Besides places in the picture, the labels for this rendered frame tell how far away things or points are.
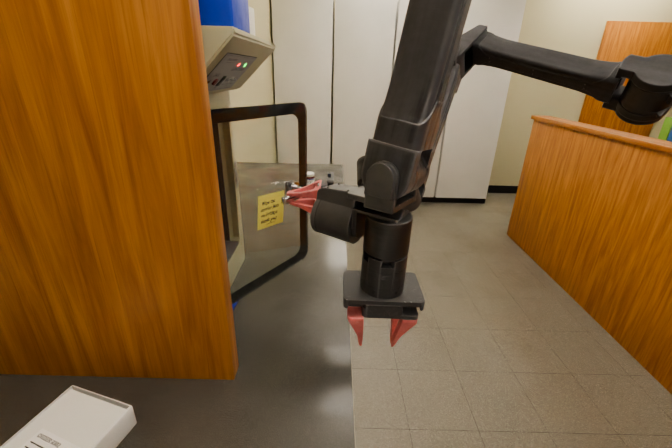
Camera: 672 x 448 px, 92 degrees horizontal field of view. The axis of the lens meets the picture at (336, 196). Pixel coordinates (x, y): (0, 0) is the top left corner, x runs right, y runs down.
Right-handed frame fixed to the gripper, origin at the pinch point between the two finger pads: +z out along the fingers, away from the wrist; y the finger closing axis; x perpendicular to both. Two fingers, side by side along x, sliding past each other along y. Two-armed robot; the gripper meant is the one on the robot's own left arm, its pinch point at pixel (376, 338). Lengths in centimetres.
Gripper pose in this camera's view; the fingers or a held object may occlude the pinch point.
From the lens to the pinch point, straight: 51.2
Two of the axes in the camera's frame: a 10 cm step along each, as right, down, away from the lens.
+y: -10.0, -0.4, 0.0
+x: -0.1, 3.6, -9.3
